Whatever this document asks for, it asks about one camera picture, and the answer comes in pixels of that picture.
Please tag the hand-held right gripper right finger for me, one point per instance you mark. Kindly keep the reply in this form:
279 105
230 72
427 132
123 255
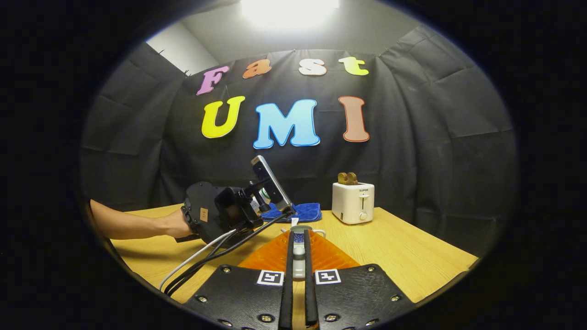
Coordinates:
311 293

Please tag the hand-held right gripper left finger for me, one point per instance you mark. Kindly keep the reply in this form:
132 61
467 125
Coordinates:
287 293

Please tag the white water bottle green label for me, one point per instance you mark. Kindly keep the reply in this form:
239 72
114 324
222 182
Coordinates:
266 191

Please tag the white blue-patterned teacup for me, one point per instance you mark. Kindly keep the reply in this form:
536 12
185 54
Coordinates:
300 228

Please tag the blue towel cloth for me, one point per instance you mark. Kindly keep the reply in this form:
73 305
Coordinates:
307 211

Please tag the white toaster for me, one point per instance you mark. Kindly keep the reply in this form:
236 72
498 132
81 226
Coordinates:
351 204

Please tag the black backdrop cloth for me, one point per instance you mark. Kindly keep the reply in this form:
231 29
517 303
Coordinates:
412 160

